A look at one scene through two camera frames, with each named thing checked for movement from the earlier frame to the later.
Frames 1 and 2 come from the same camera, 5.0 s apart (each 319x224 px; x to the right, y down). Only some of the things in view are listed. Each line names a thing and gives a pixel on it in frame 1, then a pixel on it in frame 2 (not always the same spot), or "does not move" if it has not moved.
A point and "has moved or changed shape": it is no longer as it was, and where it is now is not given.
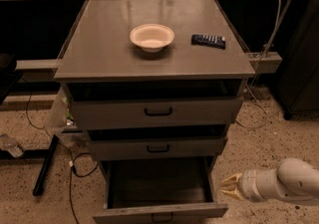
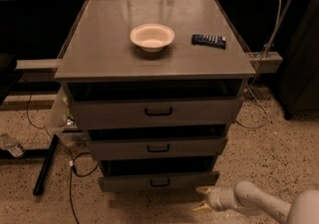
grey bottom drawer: x=159 y=190 has moved or changed shape
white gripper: x=248 y=184 → x=214 y=198
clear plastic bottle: x=11 y=144 does not move
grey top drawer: x=157 y=112 does not move
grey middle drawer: x=157 y=148 does not move
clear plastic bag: x=58 y=117 does not move
